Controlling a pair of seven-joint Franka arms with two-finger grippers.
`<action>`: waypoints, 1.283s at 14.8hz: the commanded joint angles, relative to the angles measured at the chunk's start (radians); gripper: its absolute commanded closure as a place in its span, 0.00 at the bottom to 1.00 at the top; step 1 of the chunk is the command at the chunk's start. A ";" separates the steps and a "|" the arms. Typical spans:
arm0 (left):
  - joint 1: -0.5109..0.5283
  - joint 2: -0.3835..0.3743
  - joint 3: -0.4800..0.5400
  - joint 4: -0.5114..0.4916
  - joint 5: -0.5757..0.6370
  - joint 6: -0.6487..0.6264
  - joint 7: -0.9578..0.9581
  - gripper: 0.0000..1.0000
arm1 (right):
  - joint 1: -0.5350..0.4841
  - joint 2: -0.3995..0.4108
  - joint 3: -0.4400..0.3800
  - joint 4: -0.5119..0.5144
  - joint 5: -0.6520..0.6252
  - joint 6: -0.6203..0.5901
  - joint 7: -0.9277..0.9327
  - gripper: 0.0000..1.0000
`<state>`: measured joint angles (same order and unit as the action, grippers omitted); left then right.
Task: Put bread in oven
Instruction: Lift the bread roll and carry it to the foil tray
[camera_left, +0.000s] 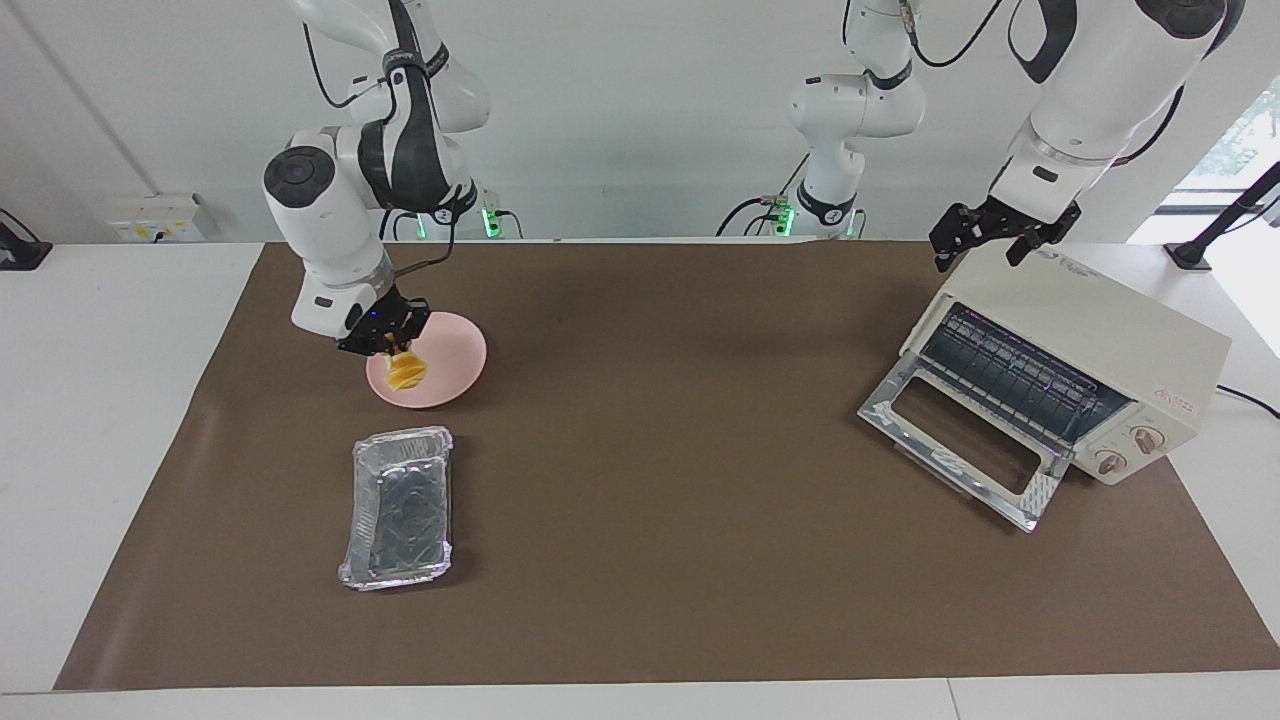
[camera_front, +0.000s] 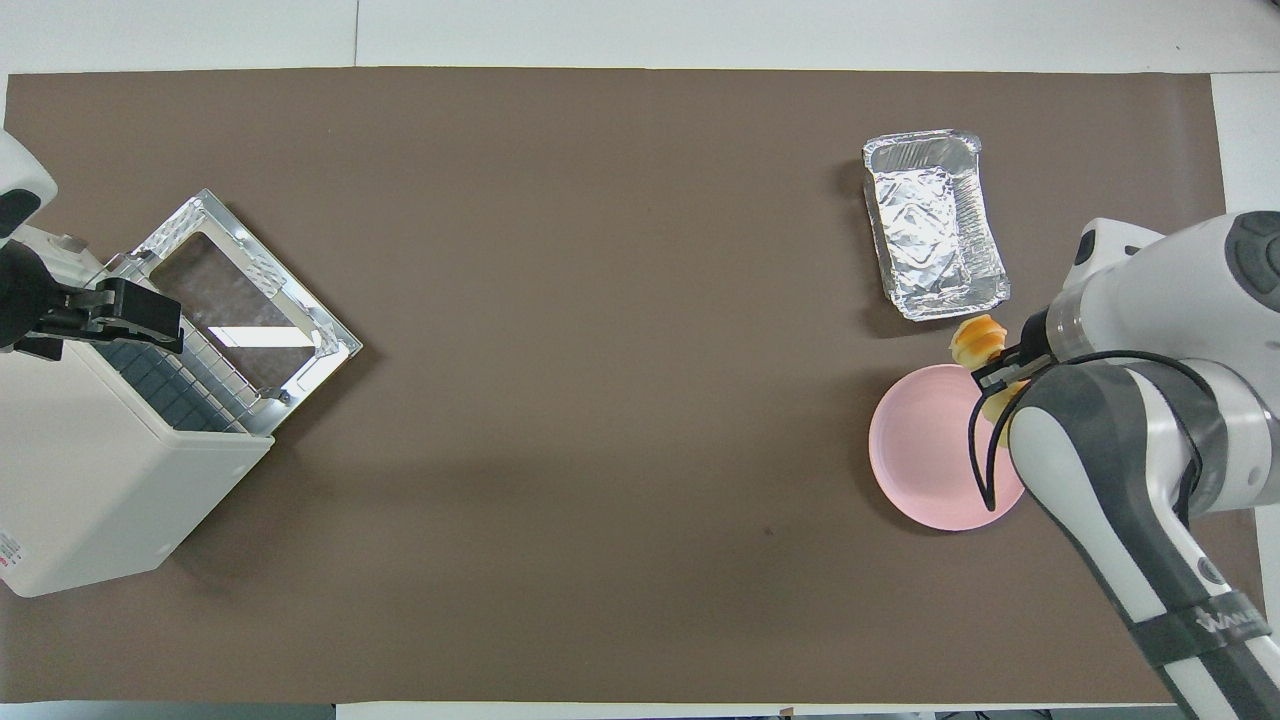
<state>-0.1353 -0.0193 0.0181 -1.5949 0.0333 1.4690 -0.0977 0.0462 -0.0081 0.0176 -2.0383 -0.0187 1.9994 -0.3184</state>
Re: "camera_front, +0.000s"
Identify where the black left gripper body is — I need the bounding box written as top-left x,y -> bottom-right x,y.
0,242 -> 98,353

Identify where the cream toaster oven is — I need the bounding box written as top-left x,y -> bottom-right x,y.
0,224 -> 277,600

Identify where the aluminium foil tray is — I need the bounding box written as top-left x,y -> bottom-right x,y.
861,128 -> 1012,323

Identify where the yellow sliced bread loaf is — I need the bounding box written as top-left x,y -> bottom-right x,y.
947,313 -> 1032,451

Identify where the pink round plate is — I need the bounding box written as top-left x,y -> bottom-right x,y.
867,363 -> 1030,533

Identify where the metal oven rack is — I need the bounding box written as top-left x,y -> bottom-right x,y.
94,329 -> 253,434

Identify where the glass oven door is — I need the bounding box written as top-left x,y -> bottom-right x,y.
127,187 -> 365,437

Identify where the brown table mat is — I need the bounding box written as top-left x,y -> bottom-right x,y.
0,67 -> 1232,707

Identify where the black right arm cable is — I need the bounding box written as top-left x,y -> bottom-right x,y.
964,349 -> 1213,518

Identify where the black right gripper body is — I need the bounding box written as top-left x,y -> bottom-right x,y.
1019,307 -> 1058,367

